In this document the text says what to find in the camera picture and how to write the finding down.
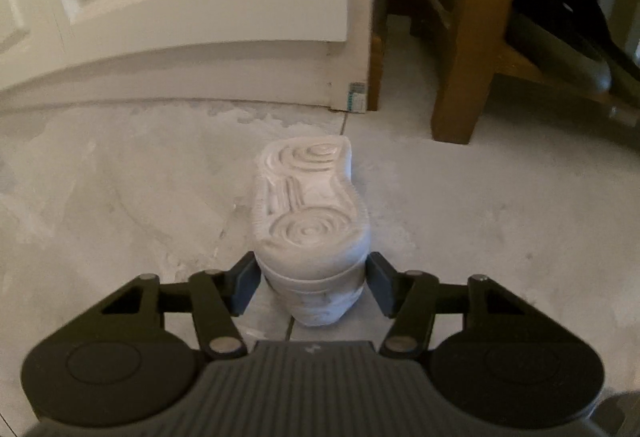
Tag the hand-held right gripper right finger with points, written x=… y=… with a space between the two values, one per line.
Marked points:
x=382 y=287

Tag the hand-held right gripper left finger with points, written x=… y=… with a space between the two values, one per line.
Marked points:
x=244 y=284

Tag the wooden shoe rack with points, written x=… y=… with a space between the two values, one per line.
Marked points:
x=465 y=42

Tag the dark shoe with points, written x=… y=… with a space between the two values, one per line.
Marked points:
x=560 y=52
x=617 y=42

